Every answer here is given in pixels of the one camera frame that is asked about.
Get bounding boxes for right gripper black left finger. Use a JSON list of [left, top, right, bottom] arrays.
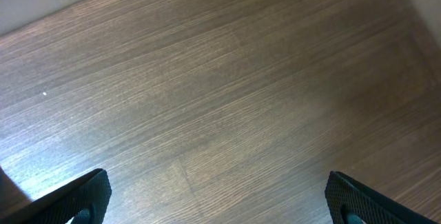
[[1, 168, 112, 224]]

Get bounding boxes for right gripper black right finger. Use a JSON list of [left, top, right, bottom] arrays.
[[325, 171, 435, 224]]

